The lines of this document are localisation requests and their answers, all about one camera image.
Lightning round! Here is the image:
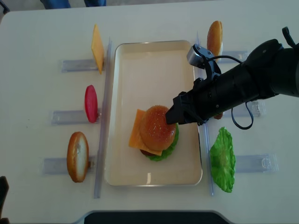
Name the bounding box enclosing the flat cheese slice on burger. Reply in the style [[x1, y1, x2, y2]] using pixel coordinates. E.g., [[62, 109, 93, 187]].
[[128, 109, 162, 156]]

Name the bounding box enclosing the clear holder for lettuce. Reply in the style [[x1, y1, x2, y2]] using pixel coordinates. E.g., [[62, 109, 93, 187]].
[[235, 154, 279, 173]]

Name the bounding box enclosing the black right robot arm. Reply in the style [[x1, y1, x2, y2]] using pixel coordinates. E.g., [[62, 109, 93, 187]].
[[165, 39, 299, 125]]

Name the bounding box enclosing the standing bun half right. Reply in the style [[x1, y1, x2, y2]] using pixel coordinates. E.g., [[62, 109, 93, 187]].
[[207, 21, 223, 56]]

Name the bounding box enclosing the standing bread slice left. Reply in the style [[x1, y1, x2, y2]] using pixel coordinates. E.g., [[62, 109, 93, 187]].
[[67, 132, 89, 183]]

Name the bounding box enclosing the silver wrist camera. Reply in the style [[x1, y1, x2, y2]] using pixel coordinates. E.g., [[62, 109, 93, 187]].
[[187, 44, 214, 69]]

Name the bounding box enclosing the meat patty in burger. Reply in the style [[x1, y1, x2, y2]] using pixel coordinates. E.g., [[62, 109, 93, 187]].
[[140, 149, 155, 156]]

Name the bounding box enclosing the black base at table edge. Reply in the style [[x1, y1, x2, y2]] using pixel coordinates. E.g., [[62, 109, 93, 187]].
[[84, 211, 228, 224]]

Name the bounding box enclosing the lettuce leaf in burger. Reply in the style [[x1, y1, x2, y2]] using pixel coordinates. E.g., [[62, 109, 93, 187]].
[[145, 124, 179, 161]]

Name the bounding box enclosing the standing red tomato slice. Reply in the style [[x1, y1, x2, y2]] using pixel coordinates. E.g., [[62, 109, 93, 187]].
[[85, 85, 98, 123]]

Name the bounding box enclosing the long clear rail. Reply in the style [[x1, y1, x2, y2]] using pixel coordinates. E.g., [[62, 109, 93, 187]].
[[93, 38, 114, 199], [195, 31, 214, 197]]

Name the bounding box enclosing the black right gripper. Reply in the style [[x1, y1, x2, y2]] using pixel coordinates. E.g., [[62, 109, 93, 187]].
[[165, 67, 251, 125]]

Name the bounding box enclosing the long clear rail left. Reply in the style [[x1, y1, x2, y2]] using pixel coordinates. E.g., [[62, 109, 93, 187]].
[[93, 38, 114, 199]]

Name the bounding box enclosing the clear holder for tomato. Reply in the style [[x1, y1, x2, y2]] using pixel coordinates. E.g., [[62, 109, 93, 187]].
[[49, 110, 91, 125]]

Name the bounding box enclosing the clear holder for patty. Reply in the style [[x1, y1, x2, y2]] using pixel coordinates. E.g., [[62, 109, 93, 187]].
[[233, 100, 266, 117]]

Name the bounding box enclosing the standing lettuce leaf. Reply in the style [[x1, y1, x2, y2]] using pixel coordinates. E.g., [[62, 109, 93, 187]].
[[210, 127, 236, 193]]

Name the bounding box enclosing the clear holder for cheese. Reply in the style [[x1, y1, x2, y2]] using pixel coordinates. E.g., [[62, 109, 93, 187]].
[[61, 59, 98, 72]]

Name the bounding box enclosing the dark object at left edge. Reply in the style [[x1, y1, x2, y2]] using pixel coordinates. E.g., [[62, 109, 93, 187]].
[[0, 176, 10, 224]]

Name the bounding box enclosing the standing cheese slice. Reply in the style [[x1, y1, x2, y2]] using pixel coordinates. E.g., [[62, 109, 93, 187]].
[[91, 24, 105, 74]]

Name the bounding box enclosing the long clear rail right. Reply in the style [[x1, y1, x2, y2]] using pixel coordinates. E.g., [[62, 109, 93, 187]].
[[195, 31, 214, 197]]

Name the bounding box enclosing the clear holder for buns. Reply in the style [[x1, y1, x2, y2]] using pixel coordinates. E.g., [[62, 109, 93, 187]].
[[218, 50, 251, 63]]

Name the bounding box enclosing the cream rectangular serving tray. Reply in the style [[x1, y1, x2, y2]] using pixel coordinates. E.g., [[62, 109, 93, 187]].
[[105, 40, 202, 186]]

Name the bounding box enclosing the standing meat patty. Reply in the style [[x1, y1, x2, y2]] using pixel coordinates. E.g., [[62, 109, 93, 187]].
[[214, 112, 223, 119]]

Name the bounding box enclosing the sesame top bun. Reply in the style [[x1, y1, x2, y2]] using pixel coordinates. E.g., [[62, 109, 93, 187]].
[[139, 105, 177, 152]]

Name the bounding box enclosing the clear holder for bread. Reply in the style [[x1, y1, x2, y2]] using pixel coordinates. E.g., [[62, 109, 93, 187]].
[[41, 156, 96, 175]]

